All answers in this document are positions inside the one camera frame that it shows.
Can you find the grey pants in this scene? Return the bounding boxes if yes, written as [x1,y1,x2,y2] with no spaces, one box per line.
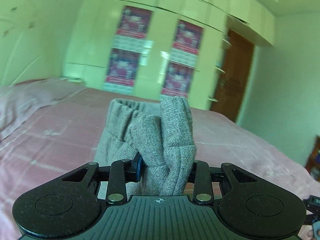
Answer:
[94,96,196,196]

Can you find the upper right red poster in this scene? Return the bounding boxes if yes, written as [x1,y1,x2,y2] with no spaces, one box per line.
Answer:
[172,20,203,55]

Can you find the lower left red poster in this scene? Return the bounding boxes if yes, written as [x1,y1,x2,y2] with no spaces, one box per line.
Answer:
[105,48,140,87]

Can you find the upper left red poster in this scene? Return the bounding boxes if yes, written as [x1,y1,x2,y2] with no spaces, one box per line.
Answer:
[116,5,152,39]

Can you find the cream white wardrobe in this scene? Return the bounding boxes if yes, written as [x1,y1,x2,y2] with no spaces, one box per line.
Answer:
[63,0,278,109]

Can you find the cream round headboard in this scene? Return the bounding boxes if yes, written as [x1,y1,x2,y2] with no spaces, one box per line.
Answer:
[1,0,62,86]

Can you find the pink pillow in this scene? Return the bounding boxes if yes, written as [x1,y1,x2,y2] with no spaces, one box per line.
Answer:
[1,78,85,140]

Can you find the red poster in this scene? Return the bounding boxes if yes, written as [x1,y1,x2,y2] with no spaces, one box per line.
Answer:
[116,5,152,39]
[172,20,203,55]
[105,48,140,87]
[161,61,194,98]

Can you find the pink checked bed sheet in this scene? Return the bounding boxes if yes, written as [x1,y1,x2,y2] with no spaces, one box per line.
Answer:
[1,88,319,239]

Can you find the lower right red poster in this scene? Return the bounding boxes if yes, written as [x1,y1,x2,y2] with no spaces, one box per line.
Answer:
[161,61,194,98]

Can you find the corner wall shelves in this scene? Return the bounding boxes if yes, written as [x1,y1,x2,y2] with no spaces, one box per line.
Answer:
[208,35,231,102]

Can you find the brown wooden door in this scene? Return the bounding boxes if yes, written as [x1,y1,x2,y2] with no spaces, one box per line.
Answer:
[210,29,254,122]

